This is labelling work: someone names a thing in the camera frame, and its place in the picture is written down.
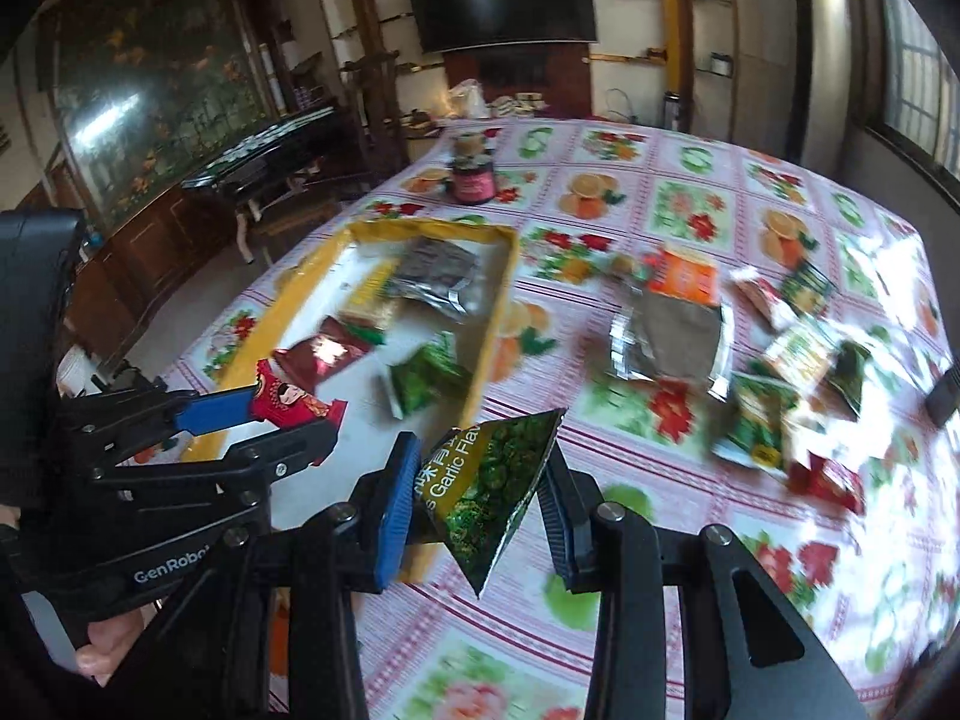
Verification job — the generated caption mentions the silver foil packet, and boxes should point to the silver foil packet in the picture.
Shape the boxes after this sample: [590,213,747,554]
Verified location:
[608,289,736,401]

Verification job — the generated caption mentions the green garlic peas packet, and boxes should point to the green garlic peas packet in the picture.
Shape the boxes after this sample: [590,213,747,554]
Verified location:
[413,410,565,593]

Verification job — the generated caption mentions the framed landscape painting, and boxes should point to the framed landscape painting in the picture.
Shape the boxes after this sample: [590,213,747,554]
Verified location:
[37,0,267,231]

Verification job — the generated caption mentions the small dark green packet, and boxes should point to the small dark green packet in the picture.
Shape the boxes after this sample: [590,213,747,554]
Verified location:
[779,260,836,317]

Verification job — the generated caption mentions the black television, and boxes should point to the black television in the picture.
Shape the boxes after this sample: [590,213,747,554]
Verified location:
[410,0,597,54]

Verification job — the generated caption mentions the dark red packet in tray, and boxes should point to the dark red packet in tray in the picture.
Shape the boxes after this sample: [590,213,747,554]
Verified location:
[272,317,373,394]

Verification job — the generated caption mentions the green packet in tray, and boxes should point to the green packet in tray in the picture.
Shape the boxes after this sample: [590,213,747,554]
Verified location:
[386,330,472,419]

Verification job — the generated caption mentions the yellow cracker packet green ends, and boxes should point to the yellow cracker packet green ends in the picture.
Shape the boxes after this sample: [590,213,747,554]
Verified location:
[761,317,839,395]

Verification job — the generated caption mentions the silver packet in tray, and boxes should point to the silver packet in tray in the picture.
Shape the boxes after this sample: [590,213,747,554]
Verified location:
[384,236,480,323]

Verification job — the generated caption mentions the silver standing air conditioner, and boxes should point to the silver standing air conditioner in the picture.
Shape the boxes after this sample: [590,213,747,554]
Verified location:
[786,0,853,176]

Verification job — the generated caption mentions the person's left hand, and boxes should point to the person's left hand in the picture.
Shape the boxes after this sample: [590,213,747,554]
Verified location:
[75,606,153,686]

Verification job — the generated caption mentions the cracker packet in tray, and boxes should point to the cracker packet in tray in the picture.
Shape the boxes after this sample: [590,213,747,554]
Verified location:
[337,259,400,346]

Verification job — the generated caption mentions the red candy packet with girl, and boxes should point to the red candy packet with girl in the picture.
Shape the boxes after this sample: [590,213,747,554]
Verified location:
[249,359,348,429]

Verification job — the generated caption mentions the small red white packet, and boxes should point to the small red white packet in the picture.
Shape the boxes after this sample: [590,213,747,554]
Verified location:
[729,266,797,333]

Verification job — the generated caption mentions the floral fruit tablecloth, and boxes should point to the floral fruit tablecloth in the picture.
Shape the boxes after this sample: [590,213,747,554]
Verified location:
[156,115,960,720]

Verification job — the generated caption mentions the orange cracker packet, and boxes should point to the orange cracker packet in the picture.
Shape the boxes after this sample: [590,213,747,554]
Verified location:
[647,245,721,307]

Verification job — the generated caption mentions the yellow rimmed white tray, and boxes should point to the yellow rimmed white tray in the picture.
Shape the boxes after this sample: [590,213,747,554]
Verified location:
[220,218,519,530]

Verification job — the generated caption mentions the red snack packet with lady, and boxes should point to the red snack packet with lady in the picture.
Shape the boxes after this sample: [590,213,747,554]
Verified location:
[788,455,866,517]

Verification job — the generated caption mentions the black piano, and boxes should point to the black piano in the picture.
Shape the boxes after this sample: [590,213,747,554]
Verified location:
[179,103,366,263]

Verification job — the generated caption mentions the black flashlight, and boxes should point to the black flashlight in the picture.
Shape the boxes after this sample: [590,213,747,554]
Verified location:
[924,362,960,429]

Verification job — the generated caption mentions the dark red jar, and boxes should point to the dark red jar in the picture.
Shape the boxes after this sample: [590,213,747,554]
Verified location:
[449,154,496,205]

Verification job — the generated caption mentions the green yellow snack packet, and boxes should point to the green yellow snack packet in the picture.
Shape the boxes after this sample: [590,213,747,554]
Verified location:
[711,372,800,476]

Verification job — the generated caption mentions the dark green crumpled packet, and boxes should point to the dark green crumpled packet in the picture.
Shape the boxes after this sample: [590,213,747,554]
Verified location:
[827,338,874,418]

